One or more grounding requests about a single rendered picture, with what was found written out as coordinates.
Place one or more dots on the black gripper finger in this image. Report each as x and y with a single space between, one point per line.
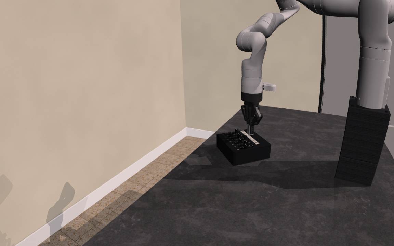
255 120
245 113

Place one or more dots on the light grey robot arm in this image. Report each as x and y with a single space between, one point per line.
373 18

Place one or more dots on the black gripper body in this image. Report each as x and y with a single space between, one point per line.
253 100

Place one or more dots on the black lighting desk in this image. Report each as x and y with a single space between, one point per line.
240 148

